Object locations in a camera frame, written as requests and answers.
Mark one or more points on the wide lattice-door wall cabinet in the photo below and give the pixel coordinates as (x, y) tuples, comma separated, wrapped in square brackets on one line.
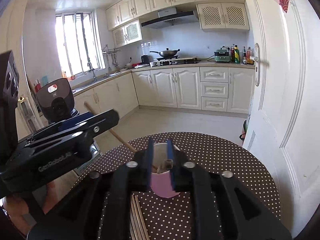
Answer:
[(222, 17)]

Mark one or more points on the person's left hand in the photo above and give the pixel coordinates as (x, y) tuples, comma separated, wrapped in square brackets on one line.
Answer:
[(13, 210)]

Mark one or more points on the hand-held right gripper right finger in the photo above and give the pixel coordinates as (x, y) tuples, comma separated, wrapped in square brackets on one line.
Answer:
[(172, 180)]

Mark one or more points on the wooden chopstick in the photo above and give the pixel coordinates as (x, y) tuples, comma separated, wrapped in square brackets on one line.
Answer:
[(110, 127)]

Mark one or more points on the bunch of wooden chopsticks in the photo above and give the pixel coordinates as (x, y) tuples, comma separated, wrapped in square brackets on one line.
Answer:
[(138, 220)]

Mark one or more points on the brown polka-dot tablecloth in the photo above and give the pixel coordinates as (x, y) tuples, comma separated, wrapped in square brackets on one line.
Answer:
[(220, 155)]

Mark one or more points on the gas stove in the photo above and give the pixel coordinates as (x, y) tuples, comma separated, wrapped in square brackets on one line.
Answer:
[(177, 61)]

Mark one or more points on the green electric cooker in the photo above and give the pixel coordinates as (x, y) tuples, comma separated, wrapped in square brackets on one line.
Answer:
[(222, 56)]

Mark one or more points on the steel wok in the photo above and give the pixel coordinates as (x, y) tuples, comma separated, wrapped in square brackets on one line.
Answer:
[(168, 53)]

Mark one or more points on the small lattice-door wall cabinet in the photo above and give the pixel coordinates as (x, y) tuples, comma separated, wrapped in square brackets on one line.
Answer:
[(127, 33)]

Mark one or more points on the black range hood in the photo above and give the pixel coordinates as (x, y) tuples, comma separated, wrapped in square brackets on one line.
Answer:
[(170, 18)]

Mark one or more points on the pink cup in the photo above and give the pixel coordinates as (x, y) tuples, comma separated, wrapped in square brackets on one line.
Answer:
[(160, 182)]

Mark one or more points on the dark bag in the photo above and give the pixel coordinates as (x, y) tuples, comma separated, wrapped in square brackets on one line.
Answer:
[(244, 130)]

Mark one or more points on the white door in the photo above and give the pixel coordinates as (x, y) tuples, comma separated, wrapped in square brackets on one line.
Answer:
[(282, 92)]

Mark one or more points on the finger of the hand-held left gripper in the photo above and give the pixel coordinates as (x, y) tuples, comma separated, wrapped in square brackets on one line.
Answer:
[(75, 120), (100, 123)]

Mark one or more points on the kitchen window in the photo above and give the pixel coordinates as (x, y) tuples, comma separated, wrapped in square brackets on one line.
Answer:
[(75, 45)]

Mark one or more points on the cream lower cabinets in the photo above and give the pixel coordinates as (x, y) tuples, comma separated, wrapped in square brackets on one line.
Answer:
[(175, 87)]

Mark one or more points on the steel kitchen sink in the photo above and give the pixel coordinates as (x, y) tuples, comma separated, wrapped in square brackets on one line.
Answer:
[(108, 75)]

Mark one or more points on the dark sauce bottle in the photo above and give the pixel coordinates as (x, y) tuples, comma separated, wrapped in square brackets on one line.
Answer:
[(244, 56)]

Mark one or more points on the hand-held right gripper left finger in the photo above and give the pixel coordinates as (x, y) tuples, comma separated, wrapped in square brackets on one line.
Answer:
[(150, 165)]

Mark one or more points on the green yellow-label bottle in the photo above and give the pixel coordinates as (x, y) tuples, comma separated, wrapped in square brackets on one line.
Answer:
[(237, 55)]

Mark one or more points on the wall utensil rack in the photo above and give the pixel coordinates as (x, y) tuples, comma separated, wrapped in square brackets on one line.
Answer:
[(111, 52)]

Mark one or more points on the black electric kettle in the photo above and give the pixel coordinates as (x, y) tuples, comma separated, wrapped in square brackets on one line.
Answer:
[(144, 59)]

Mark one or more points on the chrome sink faucet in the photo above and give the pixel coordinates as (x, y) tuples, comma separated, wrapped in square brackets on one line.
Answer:
[(92, 71)]

